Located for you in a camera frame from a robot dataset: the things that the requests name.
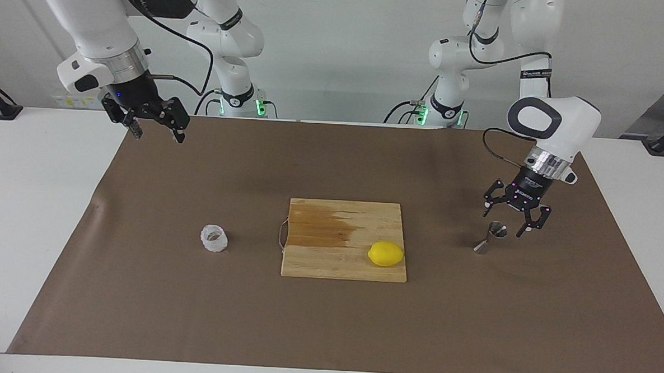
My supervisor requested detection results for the yellow lemon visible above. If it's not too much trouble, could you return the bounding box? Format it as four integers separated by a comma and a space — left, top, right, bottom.
367, 240, 406, 269

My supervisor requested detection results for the black base cable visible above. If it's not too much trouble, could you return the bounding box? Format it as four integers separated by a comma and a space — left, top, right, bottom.
193, 87, 225, 117
383, 73, 442, 127

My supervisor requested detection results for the brown paper table mat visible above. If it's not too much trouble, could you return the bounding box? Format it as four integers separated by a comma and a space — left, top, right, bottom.
6, 107, 664, 373

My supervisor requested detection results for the pale yellow wall box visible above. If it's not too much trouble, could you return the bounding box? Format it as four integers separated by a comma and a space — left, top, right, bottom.
52, 92, 99, 111

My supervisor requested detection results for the steel double jigger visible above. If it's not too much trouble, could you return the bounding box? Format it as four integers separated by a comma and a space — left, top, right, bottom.
473, 220, 509, 257

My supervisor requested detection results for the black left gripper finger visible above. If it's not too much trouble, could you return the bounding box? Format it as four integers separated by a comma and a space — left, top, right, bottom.
481, 179, 511, 219
515, 204, 553, 240

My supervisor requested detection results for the small clear textured glass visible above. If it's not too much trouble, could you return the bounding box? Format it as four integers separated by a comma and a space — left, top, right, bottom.
199, 223, 231, 254

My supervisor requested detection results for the wooden cutting board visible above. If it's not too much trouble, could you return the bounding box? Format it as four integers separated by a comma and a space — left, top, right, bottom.
277, 197, 412, 284

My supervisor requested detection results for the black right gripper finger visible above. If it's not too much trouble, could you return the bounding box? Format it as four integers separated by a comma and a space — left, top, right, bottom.
99, 97, 145, 141
155, 96, 193, 145

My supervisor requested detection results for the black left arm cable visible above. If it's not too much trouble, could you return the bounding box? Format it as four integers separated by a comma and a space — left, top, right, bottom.
463, 0, 557, 169

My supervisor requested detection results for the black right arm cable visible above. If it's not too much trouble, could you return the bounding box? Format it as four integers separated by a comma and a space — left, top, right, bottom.
110, 0, 217, 99

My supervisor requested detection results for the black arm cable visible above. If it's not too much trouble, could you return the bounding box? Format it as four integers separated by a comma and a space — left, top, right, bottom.
463, 0, 557, 169
110, 0, 217, 99

